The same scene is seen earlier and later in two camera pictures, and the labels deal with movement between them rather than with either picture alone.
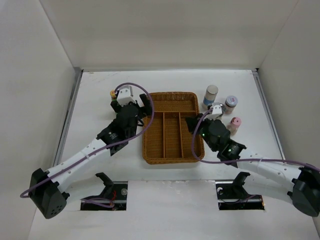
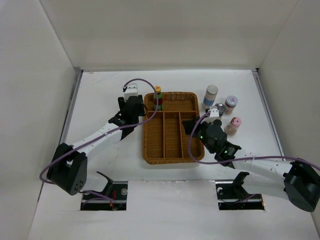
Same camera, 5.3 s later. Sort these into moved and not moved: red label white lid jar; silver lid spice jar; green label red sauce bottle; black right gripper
Moved: green label red sauce bottle
Not moved: black right gripper; red label white lid jar; silver lid spice jar
